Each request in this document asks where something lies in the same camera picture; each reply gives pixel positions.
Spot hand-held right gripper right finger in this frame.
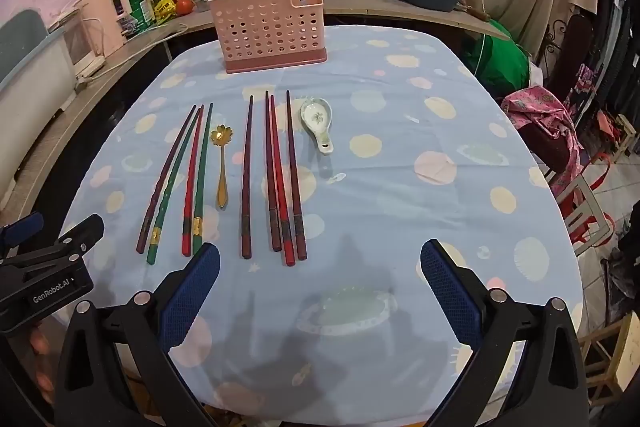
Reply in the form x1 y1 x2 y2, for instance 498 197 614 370
417 239 591 427

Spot green plastic bag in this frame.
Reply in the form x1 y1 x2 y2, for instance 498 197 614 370
462 19 531 95

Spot hanging clothes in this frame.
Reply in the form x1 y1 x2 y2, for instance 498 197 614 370
595 0 640 78

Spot white power cable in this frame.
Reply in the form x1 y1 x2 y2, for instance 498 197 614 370
75 23 189 82

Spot pink electric kettle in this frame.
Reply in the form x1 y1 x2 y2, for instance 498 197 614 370
77 0 133 58

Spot white ceramic soup spoon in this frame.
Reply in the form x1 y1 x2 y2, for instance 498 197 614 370
299 98 335 155

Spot wooden stool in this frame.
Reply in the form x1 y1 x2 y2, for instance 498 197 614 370
580 307 640 408

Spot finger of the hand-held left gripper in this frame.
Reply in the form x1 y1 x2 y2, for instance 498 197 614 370
20 213 106 278
0 212 45 254

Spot gold flower-shaped spoon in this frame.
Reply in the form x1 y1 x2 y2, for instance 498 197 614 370
210 124 232 209

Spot pink floral cloth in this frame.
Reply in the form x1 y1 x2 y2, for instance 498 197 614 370
502 87 583 202

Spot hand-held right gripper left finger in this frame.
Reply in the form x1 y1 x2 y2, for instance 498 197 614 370
59 243 223 427

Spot blue polka-dot tablecloth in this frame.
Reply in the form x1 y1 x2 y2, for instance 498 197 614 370
60 24 586 427

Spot purple chopstick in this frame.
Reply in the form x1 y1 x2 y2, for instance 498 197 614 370
136 105 197 254

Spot green chopstick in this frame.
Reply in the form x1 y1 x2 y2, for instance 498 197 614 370
193 102 214 254
146 106 205 264

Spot person's left hand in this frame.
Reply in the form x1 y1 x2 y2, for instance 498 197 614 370
27 324 63 405

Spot pink perforated utensil holder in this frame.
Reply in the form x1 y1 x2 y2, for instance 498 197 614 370
207 0 328 74

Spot dark iron chair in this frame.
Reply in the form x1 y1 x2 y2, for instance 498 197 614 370
545 14 596 108

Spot white countertop appliance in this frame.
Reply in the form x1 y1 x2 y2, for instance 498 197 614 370
47 9 96 78

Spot white power strip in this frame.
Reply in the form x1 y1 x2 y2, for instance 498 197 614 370
75 57 108 80

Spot red chopstick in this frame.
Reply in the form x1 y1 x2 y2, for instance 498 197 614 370
269 94 296 267
182 105 206 257

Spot dark brown chopstick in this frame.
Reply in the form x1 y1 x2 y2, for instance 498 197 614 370
285 90 307 261
241 95 255 259
264 91 282 253

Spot white plastic storage tub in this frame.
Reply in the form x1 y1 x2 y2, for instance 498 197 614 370
0 9 76 128

